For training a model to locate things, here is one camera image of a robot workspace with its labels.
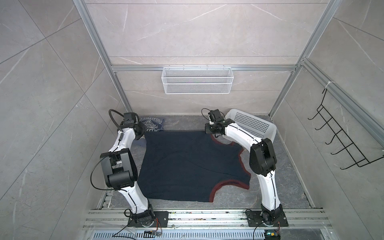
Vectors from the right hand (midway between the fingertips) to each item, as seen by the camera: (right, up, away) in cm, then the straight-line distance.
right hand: (207, 127), depth 99 cm
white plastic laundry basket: (+35, +2, +8) cm, 36 cm away
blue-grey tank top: (-40, +3, +11) cm, 41 cm away
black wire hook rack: (+58, -13, -41) cm, 72 cm away
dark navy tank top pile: (-13, -26, -3) cm, 29 cm away
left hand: (-42, +1, -5) cm, 42 cm away
